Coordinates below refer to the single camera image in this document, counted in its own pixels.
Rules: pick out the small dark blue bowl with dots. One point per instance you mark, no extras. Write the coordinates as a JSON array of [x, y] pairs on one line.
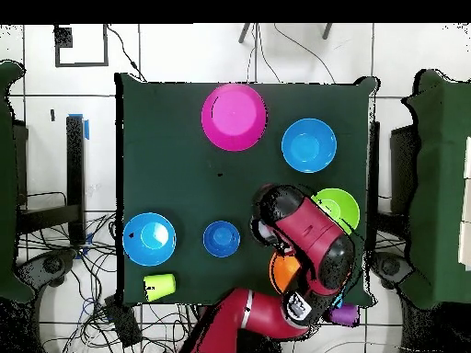
[[220, 239]]

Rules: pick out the pink bowl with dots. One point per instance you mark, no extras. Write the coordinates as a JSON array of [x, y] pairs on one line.
[[234, 117]]

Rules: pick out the large blue bowl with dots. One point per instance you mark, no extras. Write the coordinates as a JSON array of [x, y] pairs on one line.
[[309, 145], [149, 239]]

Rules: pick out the orange bowl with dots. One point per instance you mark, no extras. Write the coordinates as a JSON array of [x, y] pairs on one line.
[[283, 270]]

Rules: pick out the yellow-green cup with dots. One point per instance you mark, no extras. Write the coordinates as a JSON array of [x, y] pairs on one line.
[[160, 286]]

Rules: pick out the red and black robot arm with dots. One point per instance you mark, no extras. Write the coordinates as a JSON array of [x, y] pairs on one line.
[[309, 231]]

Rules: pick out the dark green tablecloth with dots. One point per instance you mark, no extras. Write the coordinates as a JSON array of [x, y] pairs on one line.
[[165, 165]]

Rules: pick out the lime green bowl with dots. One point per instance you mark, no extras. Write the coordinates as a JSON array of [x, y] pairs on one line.
[[342, 209]]

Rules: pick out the purple cup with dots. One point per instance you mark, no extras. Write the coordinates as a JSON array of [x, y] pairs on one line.
[[345, 314]]

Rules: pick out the black power strip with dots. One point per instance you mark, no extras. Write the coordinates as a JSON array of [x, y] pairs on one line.
[[123, 323]]

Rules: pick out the grey chair base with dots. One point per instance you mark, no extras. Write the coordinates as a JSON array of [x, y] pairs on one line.
[[390, 268], [51, 264]]

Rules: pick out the green cloth covered table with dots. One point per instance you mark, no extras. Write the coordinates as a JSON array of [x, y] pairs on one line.
[[441, 184], [7, 184]]

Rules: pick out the black stand post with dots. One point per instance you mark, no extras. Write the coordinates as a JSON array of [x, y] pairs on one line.
[[374, 165], [75, 165]]

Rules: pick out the camera tripod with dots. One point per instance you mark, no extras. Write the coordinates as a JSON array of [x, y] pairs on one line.
[[243, 34]]

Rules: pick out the black square floor frame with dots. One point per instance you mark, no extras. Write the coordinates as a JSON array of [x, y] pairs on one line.
[[63, 36]]

